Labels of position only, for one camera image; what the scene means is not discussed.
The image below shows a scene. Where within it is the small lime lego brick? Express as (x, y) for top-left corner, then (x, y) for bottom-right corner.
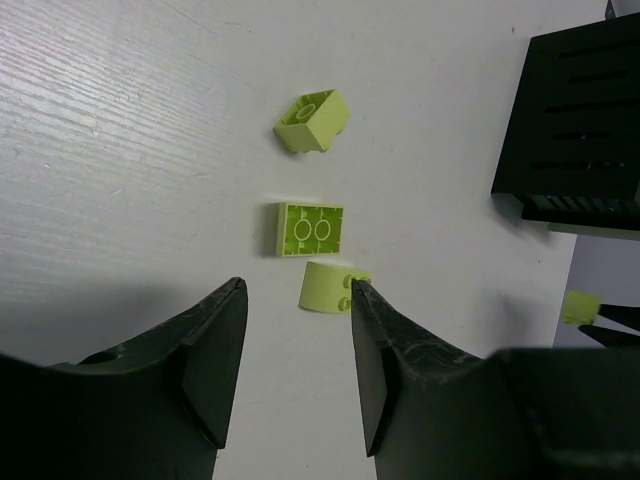
(273, 89), (351, 153)

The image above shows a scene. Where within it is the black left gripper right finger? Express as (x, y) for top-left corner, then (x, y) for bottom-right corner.
(351, 280), (639, 479)

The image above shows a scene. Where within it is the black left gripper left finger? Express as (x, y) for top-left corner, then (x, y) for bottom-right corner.
(1, 278), (248, 479)

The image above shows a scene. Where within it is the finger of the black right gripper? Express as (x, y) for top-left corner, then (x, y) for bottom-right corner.
(579, 325), (640, 348)
(598, 304), (640, 330)

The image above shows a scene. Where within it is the lime lego brick with studs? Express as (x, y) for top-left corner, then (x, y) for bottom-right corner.
(298, 261), (373, 314)

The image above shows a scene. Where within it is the black slotted container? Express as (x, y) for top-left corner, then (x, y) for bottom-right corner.
(491, 14), (639, 232)

